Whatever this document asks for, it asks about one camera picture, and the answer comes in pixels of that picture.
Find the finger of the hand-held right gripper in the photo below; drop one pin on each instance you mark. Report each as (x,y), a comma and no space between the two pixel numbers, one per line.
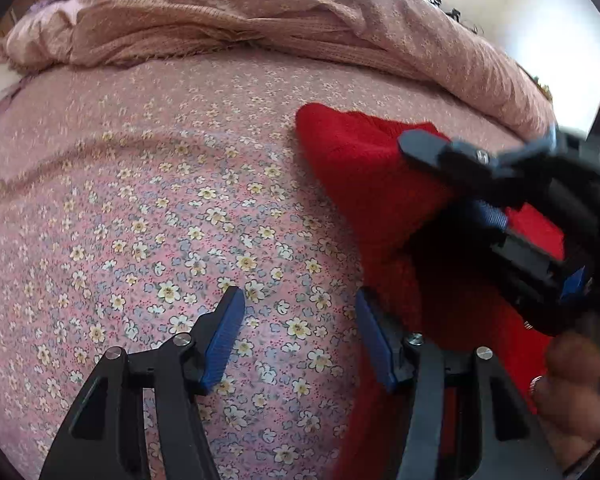
(460,165)
(525,260)

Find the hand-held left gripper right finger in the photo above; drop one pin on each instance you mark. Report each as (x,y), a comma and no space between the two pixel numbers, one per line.
(375,345)

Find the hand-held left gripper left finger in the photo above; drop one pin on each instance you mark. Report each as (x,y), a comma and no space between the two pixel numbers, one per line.
(225,340)

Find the bed with pink floral sheet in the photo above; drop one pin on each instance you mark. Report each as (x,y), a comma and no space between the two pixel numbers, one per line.
(130,210)

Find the person's right hand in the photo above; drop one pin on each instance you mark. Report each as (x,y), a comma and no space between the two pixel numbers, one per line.
(575,365)

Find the pink floral duvet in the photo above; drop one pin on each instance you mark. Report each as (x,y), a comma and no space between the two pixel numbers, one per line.
(230,0)

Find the red knitted cardigan sweater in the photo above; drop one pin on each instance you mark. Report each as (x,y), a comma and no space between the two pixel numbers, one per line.
(360,160)

